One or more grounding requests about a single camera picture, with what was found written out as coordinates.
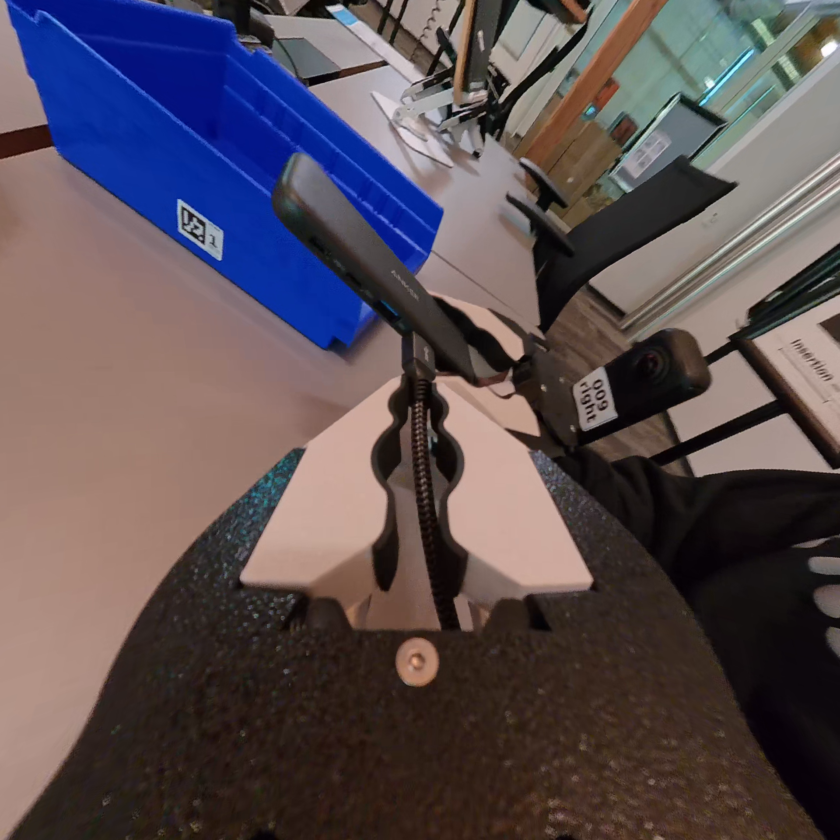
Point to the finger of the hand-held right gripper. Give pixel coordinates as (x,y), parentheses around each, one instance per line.
(515,361)
(489,318)

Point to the monitor with wooden back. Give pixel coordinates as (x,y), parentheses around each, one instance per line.
(476,46)

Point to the black framed sign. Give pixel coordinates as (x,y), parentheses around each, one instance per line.
(800,374)

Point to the person's right forearm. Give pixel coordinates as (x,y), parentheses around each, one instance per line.
(630,499)

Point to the grey cabinet with paper sign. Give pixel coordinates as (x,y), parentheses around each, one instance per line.
(669,144)

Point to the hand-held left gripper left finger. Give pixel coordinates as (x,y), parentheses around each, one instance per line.
(315,518)

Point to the dark grey usb hub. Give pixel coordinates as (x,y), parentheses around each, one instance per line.
(341,223)

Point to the black flat desk device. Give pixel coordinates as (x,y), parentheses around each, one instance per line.
(305,59)

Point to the black office chair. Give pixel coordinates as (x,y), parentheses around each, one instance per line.
(630,223)

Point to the wooden post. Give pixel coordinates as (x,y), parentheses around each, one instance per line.
(590,72)

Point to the blue plastic bin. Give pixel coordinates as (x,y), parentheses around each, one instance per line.
(164,131)

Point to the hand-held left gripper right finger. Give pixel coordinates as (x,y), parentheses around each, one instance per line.
(512,525)

